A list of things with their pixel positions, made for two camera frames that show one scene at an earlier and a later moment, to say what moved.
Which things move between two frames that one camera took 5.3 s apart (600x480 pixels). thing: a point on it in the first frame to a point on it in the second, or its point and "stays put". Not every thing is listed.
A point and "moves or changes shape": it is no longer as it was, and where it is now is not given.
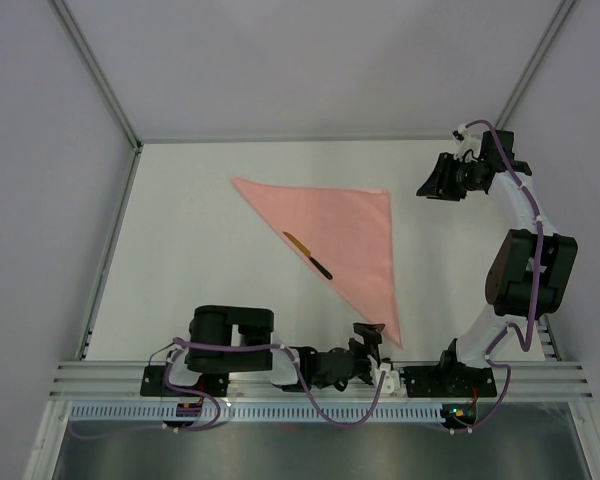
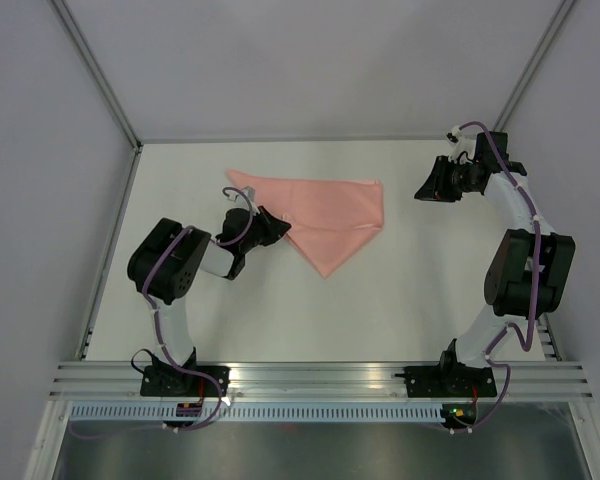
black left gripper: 372,338 to 275,227
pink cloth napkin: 348,232 moves or changes shape
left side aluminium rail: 90,325 stays put
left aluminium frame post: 96,73 stays put
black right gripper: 436,185 stays put
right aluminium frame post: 534,64 stays put
